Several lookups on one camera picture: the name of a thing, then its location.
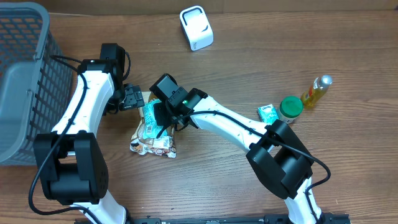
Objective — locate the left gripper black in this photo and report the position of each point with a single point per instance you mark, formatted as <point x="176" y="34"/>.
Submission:
<point x="134" y="96"/>

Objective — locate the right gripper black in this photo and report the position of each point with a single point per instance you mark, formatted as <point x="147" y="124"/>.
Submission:
<point x="165" y="111"/>

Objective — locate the teal tissue packet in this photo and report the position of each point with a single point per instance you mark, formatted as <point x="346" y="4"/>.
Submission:
<point x="151" y="129"/>

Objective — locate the brown white snack bag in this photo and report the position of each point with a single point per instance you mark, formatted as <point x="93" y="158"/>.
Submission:
<point x="162" y="146"/>

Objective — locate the small teal carton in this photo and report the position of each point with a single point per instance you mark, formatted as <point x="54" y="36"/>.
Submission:
<point x="267" y="114"/>

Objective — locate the yellow dish soap bottle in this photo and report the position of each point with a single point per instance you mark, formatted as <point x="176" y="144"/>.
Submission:
<point x="316" y="90"/>

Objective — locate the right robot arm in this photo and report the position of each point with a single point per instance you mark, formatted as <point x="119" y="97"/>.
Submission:
<point x="277" y="156"/>

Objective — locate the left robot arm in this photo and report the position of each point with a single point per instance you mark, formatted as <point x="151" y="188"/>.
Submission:
<point x="72" y="172"/>

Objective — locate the grey plastic shopping basket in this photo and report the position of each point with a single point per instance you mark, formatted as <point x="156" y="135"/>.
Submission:
<point x="35" y="89"/>

